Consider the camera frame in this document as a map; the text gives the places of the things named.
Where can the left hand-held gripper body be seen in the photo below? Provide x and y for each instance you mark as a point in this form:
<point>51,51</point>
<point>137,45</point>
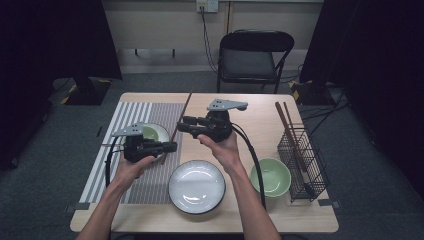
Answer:
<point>136,150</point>

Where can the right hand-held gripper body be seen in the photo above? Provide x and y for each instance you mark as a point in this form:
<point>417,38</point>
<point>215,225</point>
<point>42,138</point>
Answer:
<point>220,126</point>

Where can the white plate black rim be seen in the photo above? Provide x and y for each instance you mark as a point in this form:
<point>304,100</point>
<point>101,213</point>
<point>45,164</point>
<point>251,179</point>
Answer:
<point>196,186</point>
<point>164,133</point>

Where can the green ceramic bowl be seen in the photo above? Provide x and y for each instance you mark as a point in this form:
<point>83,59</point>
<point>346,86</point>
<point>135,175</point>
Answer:
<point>270,176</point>
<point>151,133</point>

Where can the person's left hand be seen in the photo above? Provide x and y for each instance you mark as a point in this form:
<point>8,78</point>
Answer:
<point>128,175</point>

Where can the person's right hand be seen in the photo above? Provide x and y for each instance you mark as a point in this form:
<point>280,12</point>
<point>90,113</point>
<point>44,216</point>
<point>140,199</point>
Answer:
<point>226,153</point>

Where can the grey striped placemat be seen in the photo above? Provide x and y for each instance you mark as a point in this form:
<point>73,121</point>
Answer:
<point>156,180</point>

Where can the small black floor object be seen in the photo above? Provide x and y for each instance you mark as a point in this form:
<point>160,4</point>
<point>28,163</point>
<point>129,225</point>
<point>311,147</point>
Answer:
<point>99,131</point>

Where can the black stand base striped tape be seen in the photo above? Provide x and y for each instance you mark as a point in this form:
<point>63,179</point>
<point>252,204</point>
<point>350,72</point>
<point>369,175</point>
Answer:
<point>86,95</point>
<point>310,95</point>

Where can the black folding chair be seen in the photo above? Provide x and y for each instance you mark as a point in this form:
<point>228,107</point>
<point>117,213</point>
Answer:
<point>253,60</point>

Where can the grey tape piece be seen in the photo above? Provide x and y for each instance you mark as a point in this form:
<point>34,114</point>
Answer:
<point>78,207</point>
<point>328,203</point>

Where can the dark curtain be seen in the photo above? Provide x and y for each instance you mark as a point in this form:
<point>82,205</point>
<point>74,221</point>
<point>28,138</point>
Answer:
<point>40,66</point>
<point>373,66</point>

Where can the white wall socket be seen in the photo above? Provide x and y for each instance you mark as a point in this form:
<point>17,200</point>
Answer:
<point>207,5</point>

